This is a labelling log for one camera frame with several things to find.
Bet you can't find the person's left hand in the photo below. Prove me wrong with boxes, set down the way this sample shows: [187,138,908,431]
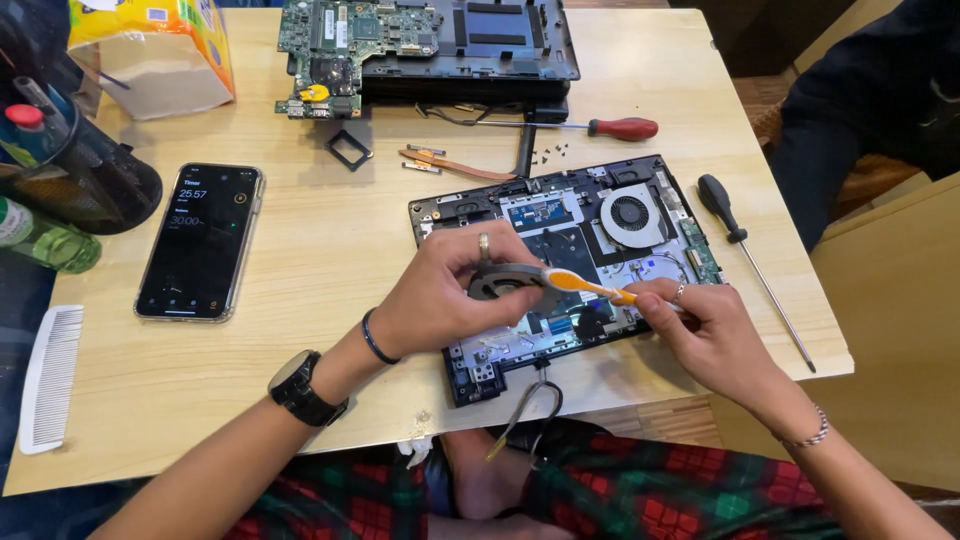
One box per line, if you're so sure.
[367,220,549,363]

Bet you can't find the person's right hand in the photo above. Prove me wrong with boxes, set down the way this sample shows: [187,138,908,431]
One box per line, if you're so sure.
[625,277,783,405]

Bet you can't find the black laptop fan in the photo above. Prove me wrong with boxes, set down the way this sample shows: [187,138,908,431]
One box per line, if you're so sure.
[466,262,564,318]

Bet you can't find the orange white toothbrush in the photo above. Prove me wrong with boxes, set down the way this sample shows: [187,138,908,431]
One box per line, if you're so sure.
[541,267,687,313]

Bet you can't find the blue wrist band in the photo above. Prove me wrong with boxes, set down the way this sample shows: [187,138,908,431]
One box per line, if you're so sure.
[360,307,402,366]

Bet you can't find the copper heat pipe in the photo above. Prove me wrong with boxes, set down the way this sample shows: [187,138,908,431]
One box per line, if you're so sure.
[397,123,538,183]

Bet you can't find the mounted grey laptop fan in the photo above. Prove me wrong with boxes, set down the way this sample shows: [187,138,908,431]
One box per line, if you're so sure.
[599,183,669,249]

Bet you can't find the white tissue scrap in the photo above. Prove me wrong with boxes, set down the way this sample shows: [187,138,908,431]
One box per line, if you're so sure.
[395,435,435,471]

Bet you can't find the black wristwatch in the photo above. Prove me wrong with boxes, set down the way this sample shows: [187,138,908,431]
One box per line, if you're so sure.
[267,349,351,429]

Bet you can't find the red green plaid trousers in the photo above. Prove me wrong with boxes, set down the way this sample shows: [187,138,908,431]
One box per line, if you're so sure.
[223,429,850,540]

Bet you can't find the open black laptop base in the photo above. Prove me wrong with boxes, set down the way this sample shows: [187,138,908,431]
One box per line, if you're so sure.
[408,153,727,410]

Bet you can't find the beige wooden cabinet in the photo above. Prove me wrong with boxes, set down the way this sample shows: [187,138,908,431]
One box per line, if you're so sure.
[708,171,960,494]

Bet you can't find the scattered small black screws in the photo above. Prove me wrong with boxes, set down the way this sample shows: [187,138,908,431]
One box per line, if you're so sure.
[528,141,573,167]

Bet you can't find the person's bare foot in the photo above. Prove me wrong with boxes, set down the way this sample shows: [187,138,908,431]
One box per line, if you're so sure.
[438,427,538,523]

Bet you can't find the wicker chair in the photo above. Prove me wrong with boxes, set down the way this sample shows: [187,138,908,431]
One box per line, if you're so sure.
[750,97,925,220]

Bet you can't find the black smartphone in clear case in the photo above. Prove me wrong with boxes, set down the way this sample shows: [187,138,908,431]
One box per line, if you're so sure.
[133,162,266,324]

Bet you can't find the black laptop chassis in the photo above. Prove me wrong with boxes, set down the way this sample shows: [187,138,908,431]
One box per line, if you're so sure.
[358,0,582,108]

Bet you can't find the green laptop motherboard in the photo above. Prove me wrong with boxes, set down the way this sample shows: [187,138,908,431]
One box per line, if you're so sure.
[274,0,445,121]

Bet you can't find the black mesh pen holder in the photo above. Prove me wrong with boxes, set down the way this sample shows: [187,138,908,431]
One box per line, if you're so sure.
[0,75,164,236]

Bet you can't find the yellow orange tissue pack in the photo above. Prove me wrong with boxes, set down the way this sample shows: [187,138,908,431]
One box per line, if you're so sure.
[66,0,237,122]

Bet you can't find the green plastic bottle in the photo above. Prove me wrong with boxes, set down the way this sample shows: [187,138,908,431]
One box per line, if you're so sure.
[0,196,103,274]

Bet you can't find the white plastic comb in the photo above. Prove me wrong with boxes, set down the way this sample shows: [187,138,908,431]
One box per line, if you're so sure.
[18,303,85,456]

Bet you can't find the grey pen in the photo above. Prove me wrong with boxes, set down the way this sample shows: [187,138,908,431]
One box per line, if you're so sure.
[12,75,70,130]

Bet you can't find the black handled screwdriver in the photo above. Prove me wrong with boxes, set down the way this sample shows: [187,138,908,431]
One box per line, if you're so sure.
[696,174,818,375]

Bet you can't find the beaded silver bracelet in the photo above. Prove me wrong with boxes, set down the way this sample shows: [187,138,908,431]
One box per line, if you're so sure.
[774,405,830,450]

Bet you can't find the hanging black grey cable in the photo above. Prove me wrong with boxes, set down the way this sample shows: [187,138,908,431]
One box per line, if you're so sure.
[483,360,566,471]

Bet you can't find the thin black wire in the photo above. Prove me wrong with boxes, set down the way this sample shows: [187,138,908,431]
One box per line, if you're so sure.
[415,101,498,127]

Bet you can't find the black square bracket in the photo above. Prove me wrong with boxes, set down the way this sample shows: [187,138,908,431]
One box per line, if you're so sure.
[324,129,374,173]

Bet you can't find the red handled screwdriver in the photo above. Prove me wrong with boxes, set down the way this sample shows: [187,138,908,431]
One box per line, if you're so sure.
[480,117,660,144]

